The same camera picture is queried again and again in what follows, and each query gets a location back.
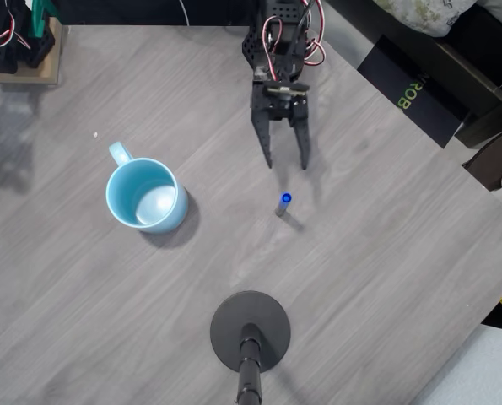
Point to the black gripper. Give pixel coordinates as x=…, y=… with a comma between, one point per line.
x=278, y=108

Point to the blue capped black marker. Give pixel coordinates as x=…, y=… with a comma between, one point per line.
x=285, y=202

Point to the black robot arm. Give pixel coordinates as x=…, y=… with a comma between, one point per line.
x=282, y=38

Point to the light blue ceramic mug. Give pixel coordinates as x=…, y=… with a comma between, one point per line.
x=166, y=221

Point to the black box with green letters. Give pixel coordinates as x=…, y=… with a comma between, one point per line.
x=428, y=105

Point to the floral patterned pillow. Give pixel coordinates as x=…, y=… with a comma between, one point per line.
x=423, y=12

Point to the dark wooden furniture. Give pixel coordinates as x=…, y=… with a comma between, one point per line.
x=478, y=55

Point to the dark round chair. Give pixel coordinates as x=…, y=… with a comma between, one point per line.
x=495, y=156

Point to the wooden base board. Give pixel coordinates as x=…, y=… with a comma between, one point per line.
x=50, y=63

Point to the green plastic clamp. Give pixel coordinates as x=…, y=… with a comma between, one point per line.
x=37, y=21

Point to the light grey fabric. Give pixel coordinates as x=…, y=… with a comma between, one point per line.
x=487, y=371

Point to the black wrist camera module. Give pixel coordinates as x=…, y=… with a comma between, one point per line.
x=284, y=88

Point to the black round-base camera stand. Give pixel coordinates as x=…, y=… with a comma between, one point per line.
x=233, y=316

